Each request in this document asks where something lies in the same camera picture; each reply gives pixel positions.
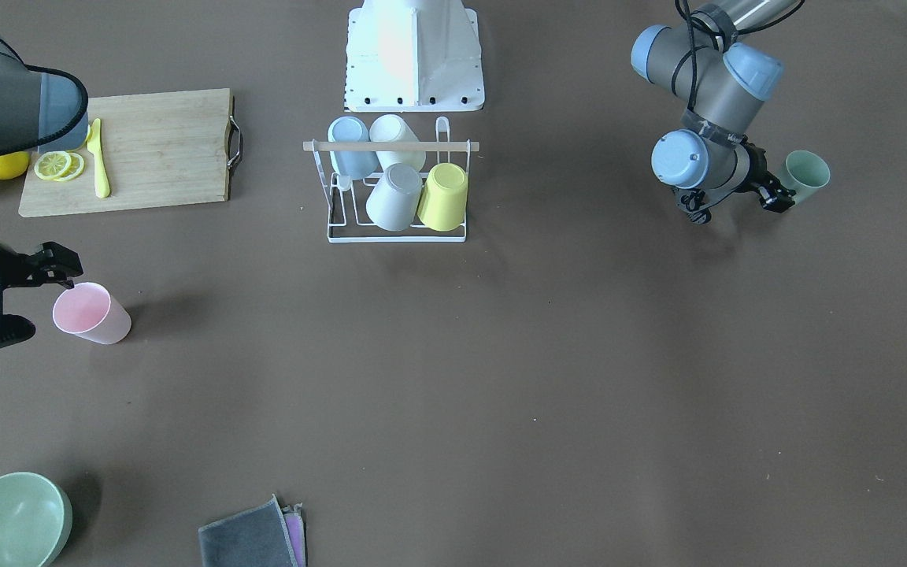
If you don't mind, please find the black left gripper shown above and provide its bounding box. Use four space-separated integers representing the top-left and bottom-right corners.
679 141 796 224

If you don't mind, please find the light green plastic cup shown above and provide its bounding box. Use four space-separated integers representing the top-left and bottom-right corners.
778 150 831 202

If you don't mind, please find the pink plastic cup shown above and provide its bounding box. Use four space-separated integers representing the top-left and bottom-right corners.
53 281 132 345

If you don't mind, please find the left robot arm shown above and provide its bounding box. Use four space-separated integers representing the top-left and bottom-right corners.
631 1 802 224

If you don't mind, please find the yellow cup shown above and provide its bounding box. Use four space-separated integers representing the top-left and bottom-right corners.
417 164 468 231

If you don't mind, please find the grey cup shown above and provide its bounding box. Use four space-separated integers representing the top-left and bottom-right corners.
366 164 422 231

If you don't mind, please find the white cup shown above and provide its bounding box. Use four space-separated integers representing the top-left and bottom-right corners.
368 114 426 172

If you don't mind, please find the light blue cup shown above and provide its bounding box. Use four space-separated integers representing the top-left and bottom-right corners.
328 117 381 180

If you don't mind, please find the whole yellow lemon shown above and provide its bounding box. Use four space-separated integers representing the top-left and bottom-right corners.
0 150 30 180

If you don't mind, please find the yellow plastic knife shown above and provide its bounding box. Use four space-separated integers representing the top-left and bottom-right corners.
86 117 111 198

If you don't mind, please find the light green bowl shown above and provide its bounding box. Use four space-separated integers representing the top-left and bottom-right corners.
0 472 73 566

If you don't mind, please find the wooden cutting board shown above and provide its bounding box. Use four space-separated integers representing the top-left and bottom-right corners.
18 87 242 218

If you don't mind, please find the grey folded cloth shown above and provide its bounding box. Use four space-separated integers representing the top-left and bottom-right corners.
198 498 294 566

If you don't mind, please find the pink folded cloth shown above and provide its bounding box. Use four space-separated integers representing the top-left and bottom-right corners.
281 502 307 567

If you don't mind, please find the white wire cup holder rack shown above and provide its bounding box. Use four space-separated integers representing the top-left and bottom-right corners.
303 114 481 244

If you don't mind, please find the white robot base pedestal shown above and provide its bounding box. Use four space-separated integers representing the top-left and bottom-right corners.
343 1 486 113

